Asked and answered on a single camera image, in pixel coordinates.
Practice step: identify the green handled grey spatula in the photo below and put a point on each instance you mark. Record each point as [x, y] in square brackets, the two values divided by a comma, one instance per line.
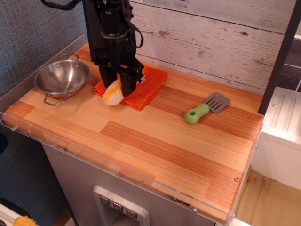
[214, 103]

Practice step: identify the grey toy fridge cabinet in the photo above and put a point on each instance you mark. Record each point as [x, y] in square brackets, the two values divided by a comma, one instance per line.
[77, 180]

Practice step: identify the silver dispenser panel with buttons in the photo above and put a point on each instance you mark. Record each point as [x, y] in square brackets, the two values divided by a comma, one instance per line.
[113, 208]

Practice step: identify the orange cloth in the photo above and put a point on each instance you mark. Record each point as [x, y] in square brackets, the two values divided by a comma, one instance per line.
[154, 79]

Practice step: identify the dark vertical post right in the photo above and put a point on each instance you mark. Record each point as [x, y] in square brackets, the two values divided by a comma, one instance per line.
[280, 60]

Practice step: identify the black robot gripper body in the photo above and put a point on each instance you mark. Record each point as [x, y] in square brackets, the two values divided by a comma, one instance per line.
[119, 53]

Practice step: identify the stainless steel bowl with handles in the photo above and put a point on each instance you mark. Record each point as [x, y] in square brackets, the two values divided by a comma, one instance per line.
[61, 79]

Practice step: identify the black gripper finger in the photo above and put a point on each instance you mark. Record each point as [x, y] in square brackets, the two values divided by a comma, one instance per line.
[129, 82]
[108, 75]

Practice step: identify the white toy sink counter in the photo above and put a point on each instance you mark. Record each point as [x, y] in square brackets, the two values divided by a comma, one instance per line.
[278, 149]

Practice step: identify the toy bread bun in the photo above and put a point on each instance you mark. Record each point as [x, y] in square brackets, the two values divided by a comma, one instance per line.
[113, 94]

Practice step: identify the yellow object at corner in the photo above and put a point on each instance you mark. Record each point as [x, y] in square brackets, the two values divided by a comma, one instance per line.
[24, 221]

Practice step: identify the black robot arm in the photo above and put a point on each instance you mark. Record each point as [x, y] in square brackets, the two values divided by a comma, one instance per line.
[115, 19]

